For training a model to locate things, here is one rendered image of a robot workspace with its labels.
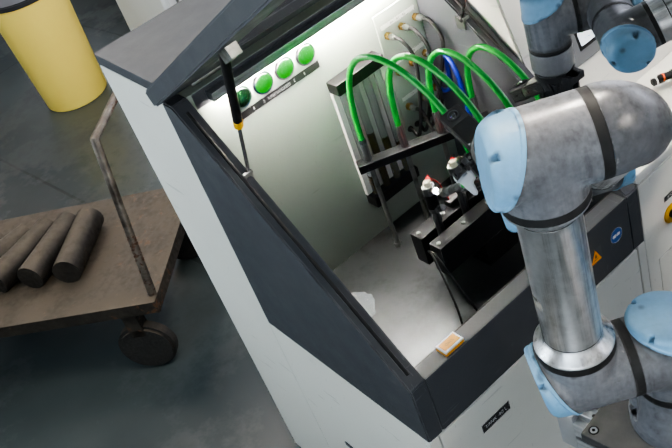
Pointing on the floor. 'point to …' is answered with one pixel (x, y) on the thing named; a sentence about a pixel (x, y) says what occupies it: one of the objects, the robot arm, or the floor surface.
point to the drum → (49, 40)
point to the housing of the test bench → (259, 328)
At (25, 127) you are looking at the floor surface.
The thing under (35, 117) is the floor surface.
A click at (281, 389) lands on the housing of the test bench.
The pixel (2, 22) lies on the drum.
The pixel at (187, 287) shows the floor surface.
